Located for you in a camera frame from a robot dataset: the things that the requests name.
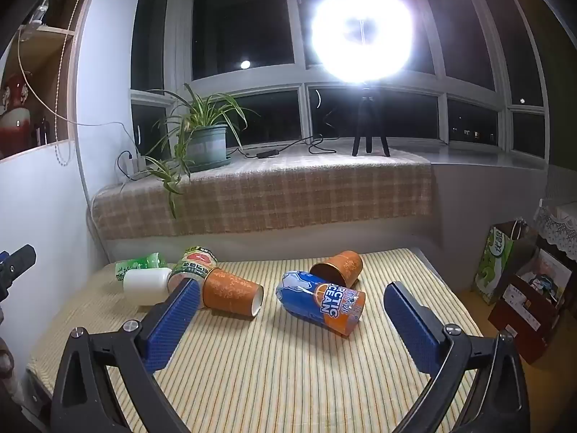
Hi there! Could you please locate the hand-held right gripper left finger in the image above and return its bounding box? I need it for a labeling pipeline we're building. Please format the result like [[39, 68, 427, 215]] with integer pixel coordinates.
[[49, 277, 201, 433]]

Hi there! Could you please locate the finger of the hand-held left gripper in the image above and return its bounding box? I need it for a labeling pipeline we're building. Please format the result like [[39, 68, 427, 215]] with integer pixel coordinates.
[[0, 244, 37, 301]]

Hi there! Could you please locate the orange patterned cup dark inside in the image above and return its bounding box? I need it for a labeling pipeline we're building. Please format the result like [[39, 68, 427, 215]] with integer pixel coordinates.
[[309, 251, 364, 289]]

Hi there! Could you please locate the grey-green plant pot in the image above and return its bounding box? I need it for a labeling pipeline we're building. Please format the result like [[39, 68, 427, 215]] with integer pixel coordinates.
[[182, 124, 233, 173]]

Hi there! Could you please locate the white charger with cable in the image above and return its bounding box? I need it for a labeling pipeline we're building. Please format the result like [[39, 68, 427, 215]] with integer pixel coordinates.
[[118, 122, 146, 187]]

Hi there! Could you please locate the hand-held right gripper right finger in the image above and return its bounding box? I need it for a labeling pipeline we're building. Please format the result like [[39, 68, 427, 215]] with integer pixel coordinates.
[[383, 281, 532, 433]]

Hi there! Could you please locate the green red tin can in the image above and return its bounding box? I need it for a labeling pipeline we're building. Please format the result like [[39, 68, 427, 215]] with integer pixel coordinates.
[[168, 246, 218, 292]]

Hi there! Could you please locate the brown cardboard box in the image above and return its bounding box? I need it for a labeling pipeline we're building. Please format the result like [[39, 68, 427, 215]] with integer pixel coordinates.
[[488, 235, 577, 365]]

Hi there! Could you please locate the ring light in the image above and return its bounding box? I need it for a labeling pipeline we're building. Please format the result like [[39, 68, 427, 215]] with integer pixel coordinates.
[[311, 0, 414, 84]]

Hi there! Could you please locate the black tripod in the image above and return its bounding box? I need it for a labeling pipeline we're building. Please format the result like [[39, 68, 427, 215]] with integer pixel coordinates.
[[352, 85, 391, 158]]

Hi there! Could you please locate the white lace cloth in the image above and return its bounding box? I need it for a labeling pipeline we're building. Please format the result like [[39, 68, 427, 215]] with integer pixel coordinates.
[[536, 198, 577, 262]]

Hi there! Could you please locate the wooden shelf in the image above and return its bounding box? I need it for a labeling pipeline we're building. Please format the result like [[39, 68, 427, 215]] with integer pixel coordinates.
[[0, 0, 101, 161]]

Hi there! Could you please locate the white beaded cord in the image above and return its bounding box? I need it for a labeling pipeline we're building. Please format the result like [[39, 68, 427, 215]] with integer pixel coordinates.
[[53, 0, 93, 166]]

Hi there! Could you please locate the orange patterned cup white inside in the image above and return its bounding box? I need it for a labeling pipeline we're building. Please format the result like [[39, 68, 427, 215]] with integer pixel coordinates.
[[202, 267, 264, 318]]

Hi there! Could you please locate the spider plant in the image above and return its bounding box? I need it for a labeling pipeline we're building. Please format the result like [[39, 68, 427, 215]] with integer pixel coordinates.
[[144, 82, 260, 219]]

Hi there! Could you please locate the striped yellow table cloth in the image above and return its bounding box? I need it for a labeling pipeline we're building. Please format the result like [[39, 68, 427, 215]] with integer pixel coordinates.
[[27, 247, 485, 433]]

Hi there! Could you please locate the green paper bag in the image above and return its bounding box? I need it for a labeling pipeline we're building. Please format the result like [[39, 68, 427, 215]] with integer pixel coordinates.
[[471, 220, 538, 305]]

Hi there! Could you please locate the red and white figurine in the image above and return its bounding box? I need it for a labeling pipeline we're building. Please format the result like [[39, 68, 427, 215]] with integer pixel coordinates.
[[0, 72, 35, 156]]

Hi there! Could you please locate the blue orange drink can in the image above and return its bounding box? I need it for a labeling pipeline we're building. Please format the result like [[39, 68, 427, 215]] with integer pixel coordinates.
[[276, 271, 366, 338]]

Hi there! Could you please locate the black cable with switch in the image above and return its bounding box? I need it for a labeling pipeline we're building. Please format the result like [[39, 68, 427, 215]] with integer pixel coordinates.
[[225, 134, 339, 159]]

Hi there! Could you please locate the white window frame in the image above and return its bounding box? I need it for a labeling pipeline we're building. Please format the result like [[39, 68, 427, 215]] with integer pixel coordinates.
[[130, 0, 550, 159]]

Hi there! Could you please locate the plaid beige cloth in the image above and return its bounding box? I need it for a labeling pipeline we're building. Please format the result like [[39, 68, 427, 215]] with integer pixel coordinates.
[[90, 149, 436, 240]]

